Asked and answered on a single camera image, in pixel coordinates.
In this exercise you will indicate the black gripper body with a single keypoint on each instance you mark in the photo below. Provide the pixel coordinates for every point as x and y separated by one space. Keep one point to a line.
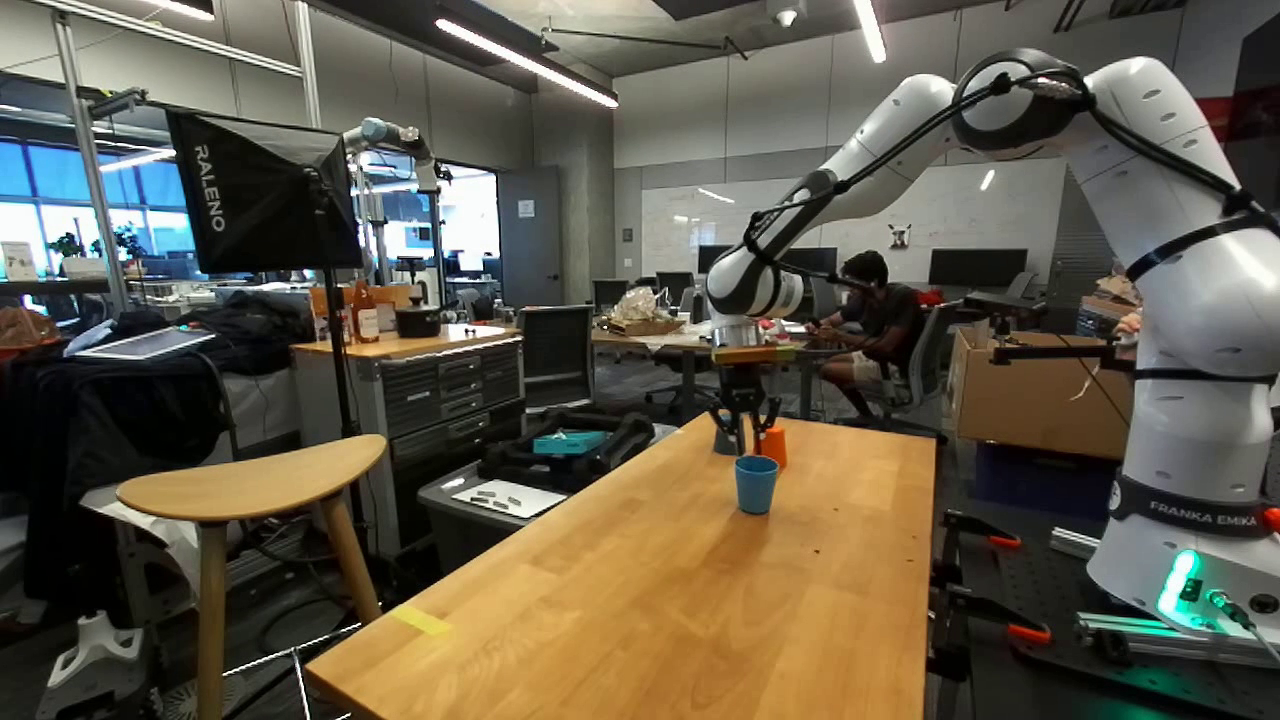
744 385

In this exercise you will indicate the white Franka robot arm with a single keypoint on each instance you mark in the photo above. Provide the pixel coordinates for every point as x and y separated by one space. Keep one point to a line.
1185 335

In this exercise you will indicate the blue plastic cup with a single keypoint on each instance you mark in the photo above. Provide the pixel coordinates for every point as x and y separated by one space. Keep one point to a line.
756 485

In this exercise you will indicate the cluttered wooden desk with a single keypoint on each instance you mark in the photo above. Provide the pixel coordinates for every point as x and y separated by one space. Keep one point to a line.
667 344

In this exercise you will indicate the crumpled beige bag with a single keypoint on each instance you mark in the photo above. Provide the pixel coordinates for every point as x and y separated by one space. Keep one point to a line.
643 310

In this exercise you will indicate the seated person dark shirt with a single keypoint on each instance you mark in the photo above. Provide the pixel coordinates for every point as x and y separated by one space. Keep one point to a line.
874 322

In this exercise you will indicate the black bag with teal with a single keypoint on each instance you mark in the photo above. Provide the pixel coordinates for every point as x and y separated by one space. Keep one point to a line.
572 444

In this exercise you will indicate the black office chair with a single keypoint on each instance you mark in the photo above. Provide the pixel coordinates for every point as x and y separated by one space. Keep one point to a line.
557 348

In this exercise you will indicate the grey plastic storage bin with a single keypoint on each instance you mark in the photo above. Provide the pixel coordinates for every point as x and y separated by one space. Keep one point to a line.
484 513

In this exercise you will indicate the grey door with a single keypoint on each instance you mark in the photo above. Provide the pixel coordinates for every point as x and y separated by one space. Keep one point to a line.
535 239

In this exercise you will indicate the brown cardboard box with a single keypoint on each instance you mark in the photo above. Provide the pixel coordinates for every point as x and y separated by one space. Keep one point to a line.
1043 393

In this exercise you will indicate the grey drawer cabinet wood top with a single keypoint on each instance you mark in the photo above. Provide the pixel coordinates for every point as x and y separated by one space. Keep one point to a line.
434 403

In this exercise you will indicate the blue storage bin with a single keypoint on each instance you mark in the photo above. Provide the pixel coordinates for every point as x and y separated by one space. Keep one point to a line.
1055 481

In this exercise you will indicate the small black box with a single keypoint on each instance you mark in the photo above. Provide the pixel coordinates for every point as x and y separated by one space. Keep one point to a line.
417 322

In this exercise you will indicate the silver aluminium extrusion bar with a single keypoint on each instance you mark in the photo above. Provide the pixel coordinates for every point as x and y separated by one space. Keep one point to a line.
1076 543
1163 632

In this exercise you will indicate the yellow tape strip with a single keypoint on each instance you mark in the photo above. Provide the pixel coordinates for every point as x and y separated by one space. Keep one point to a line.
421 623

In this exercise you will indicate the long ceiling light strip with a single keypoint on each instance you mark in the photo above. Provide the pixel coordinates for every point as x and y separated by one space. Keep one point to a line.
869 30
524 66

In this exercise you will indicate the amber bottle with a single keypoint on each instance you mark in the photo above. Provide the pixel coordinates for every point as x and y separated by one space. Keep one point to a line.
367 322

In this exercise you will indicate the black light stand pole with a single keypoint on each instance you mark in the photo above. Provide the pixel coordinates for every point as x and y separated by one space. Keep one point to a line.
332 344

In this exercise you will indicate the wooden stool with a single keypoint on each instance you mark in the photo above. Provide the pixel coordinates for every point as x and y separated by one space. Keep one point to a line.
253 485

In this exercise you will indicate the black softbox light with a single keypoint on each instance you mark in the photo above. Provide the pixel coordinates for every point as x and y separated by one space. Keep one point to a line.
261 195

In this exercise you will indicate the black cloth pile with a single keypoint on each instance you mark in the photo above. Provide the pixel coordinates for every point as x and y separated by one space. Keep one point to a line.
107 453

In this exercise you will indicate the white plastic foot piece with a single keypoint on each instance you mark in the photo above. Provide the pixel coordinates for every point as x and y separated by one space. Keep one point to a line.
93 666

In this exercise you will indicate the grey metal pole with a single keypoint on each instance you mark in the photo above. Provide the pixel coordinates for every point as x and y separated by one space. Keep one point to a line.
90 174

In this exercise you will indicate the white wall board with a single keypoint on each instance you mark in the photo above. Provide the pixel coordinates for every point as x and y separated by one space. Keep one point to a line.
692 220

